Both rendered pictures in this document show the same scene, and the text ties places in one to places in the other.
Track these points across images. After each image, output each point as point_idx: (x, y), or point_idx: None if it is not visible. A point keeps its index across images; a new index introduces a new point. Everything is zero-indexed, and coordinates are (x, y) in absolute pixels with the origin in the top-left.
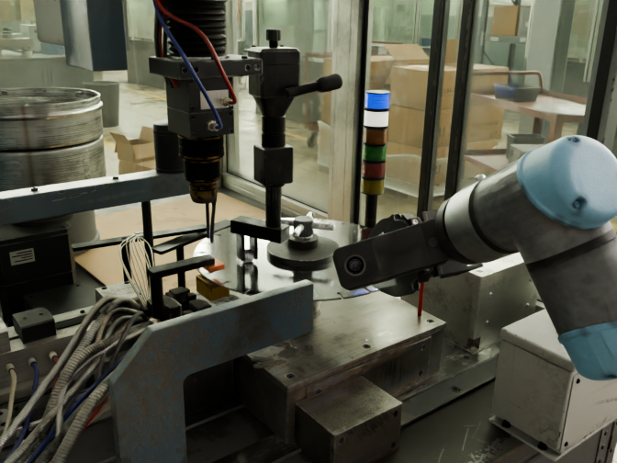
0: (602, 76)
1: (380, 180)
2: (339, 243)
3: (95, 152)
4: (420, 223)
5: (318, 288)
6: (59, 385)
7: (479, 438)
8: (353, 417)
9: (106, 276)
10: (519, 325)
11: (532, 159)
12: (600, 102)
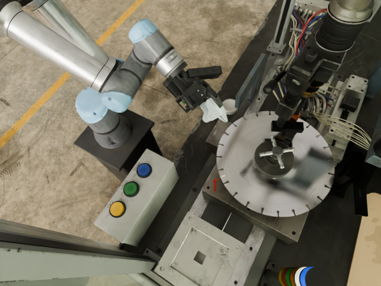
0: (89, 248)
1: (282, 272)
2: (262, 177)
3: None
4: (193, 68)
5: (245, 125)
6: None
7: (181, 165)
8: (217, 127)
9: None
10: (166, 167)
11: (153, 24)
12: (97, 248)
